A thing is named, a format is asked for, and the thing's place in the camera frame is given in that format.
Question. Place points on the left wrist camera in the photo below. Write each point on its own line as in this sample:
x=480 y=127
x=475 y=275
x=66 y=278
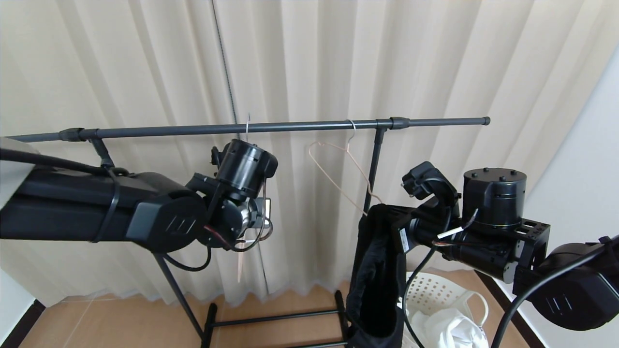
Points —
x=262 y=209

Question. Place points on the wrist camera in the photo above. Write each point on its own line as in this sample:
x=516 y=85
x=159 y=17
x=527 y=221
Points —
x=428 y=181
x=262 y=209

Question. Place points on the white laundry basket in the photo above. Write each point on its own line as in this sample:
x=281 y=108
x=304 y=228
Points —
x=430 y=290

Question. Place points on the black clothes rack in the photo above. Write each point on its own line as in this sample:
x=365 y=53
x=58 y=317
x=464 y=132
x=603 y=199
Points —
x=193 y=129

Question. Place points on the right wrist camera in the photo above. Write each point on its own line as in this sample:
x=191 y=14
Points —
x=428 y=181

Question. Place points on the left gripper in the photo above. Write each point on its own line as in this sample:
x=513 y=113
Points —
x=225 y=222

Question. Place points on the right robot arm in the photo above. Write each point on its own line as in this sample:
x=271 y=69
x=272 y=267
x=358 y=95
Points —
x=493 y=198

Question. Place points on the black shorts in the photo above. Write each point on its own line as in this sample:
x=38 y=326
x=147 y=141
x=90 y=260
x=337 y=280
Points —
x=377 y=290

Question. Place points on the pink clothes hanger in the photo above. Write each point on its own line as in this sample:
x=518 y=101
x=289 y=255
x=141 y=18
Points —
x=239 y=266
x=347 y=146

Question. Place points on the beige curtain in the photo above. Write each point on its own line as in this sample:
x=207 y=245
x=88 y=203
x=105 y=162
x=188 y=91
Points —
x=121 y=63

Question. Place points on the white garment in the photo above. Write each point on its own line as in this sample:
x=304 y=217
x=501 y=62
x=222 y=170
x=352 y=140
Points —
x=449 y=328

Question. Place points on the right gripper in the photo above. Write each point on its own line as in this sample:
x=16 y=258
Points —
x=474 y=249

